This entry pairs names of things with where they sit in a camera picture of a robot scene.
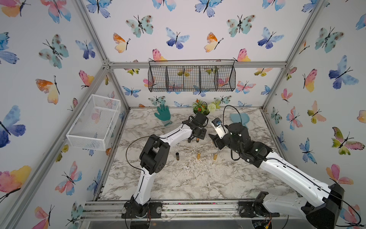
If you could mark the light blue hand mirror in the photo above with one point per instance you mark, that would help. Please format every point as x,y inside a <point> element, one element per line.
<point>241,117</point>

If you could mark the green rubber glove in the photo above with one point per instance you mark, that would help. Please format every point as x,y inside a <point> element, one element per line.
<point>163,114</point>

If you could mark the white potted artificial plant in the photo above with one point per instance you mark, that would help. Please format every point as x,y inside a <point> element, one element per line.
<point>205,108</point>

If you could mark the white mesh wall basket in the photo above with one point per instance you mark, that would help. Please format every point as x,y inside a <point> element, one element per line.
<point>93,126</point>

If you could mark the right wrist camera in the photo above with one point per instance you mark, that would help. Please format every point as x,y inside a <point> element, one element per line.
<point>218,126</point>

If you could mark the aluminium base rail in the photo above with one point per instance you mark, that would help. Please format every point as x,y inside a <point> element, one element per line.
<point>179,210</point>

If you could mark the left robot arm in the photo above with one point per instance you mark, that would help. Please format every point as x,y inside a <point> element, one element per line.
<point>153,159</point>

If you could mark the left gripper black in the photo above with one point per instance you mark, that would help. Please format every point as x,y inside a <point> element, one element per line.
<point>203,134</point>

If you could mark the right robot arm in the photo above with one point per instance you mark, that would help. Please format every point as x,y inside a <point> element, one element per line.
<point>320,204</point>

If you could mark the black wire wall basket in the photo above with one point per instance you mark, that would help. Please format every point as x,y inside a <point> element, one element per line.
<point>191,76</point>

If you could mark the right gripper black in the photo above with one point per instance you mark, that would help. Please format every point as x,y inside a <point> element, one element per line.
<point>218,141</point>

